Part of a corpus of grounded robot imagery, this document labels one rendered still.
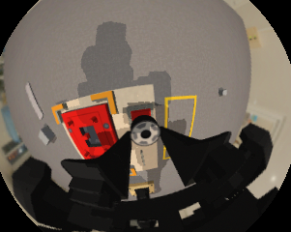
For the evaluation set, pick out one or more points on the beige flat bar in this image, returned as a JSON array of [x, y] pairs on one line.
[[33, 100]]

